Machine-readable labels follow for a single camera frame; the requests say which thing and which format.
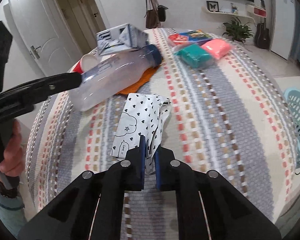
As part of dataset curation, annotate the red white paper cup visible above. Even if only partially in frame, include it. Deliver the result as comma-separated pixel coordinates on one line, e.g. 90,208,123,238
70,54,100,74

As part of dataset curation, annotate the clear bottle blue cap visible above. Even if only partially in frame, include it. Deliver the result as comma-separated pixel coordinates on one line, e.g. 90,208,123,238
69,44,162,111

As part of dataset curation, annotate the orange snack wrapper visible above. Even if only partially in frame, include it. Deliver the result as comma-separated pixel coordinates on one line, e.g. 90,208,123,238
117,66,159,95

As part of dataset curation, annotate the blue white milk carton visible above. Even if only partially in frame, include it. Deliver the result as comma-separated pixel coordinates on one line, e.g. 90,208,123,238
96,23,149,56

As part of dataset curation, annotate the white heart-print paper bag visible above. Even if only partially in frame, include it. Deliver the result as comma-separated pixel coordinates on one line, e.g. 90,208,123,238
111,93,172,174

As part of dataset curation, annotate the teal packet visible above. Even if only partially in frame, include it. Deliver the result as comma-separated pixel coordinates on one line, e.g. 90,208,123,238
175,43,215,69

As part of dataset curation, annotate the white room door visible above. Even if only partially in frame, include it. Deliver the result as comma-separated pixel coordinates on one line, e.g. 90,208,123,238
8,0,81,76

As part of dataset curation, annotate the person left hand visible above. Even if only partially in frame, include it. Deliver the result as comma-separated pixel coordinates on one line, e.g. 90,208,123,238
0,119,25,177

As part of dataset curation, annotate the brown hanging handbag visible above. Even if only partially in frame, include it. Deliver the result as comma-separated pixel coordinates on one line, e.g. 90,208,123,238
144,0,156,29

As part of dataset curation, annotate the white low table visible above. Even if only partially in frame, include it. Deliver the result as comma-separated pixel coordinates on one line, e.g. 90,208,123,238
275,76,300,92

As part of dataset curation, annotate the black hanging bag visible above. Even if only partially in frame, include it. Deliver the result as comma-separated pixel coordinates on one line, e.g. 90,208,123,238
157,5,168,22

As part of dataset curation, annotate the pink packet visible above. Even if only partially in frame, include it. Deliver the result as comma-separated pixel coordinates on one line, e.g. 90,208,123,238
200,39,232,60

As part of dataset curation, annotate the pink coat rack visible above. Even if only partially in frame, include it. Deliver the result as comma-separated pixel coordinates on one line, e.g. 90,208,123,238
146,0,161,28

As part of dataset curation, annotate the red blue snack box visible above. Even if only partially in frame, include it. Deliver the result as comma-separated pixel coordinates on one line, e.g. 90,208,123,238
167,30,213,47

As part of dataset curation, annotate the black acoustic guitar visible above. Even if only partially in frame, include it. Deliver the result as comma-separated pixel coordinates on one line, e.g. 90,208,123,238
254,12,270,50

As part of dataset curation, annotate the potted green plant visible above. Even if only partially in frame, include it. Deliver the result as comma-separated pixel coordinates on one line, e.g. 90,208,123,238
222,17,254,44

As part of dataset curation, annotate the white refrigerator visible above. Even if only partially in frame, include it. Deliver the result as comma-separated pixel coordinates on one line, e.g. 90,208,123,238
270,0,295,60

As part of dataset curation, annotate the framed butterfly picture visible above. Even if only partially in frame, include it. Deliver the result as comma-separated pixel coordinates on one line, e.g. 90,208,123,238
206,1,219,12

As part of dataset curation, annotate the white wall shelf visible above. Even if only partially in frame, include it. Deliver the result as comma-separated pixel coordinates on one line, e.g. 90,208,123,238
202,7,256,23

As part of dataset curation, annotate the red white wall box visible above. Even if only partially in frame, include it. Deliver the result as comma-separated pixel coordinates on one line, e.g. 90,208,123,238
246,4,267,18

